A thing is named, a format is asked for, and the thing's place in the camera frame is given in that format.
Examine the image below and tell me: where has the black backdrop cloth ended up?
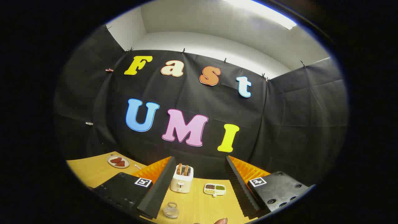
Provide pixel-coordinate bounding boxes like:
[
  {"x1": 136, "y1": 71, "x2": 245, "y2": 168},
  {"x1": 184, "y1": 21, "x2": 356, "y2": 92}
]
[{"x1": 53, "y1": 25, "x2": 349, "y2": 188}]

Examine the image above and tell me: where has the row of black cloth clips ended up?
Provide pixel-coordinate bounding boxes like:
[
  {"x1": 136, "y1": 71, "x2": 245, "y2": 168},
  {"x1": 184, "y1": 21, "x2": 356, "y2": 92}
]
[{"x1": 105, "y1": 26, "x2": 307, "y2": 82}]

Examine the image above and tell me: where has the wooden table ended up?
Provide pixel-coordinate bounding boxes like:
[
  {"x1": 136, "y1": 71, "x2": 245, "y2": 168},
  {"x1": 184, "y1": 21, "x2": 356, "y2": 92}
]
[{"x1": 66, "y1": 152, "x2": 259, "y2": 224}]

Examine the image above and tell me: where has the white toaster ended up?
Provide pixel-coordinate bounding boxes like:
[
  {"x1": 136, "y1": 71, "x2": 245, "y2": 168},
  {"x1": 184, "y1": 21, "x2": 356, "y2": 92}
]
[{"x1": 170, "y1": 164, "x2": 194, "y2": 194}]

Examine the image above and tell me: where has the clear plastic juice bottle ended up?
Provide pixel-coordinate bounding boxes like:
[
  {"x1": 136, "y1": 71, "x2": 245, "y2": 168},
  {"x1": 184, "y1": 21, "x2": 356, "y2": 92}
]
[{"x1": 163, "y1": 202, "x2": 180, "y2": 219}]

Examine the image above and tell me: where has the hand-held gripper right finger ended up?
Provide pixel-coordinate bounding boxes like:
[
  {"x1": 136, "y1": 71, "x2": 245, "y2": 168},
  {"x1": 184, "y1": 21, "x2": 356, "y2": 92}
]
[{"x1": 224, "y1": 155, "x2": 316, "y2": 220}]

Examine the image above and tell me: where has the white divided dish of beans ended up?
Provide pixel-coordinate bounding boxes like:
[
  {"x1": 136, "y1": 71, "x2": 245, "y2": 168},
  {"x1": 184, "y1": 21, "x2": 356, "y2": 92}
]
[{"x1": 204, "y1": 183, "x2": 226, "y2": 197}]

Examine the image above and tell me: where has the small white plate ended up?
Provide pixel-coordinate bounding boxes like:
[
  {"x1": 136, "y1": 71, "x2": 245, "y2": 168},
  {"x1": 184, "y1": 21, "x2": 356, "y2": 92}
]
[{"x1": 107, "y1": 155, "x2": 130, "y2": 169}]

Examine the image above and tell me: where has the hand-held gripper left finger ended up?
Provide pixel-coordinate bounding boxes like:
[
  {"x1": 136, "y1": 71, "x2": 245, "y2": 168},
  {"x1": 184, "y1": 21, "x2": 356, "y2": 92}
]
[{"x1": 88, "y1": 156, "x2": 177, "y2": 220}]

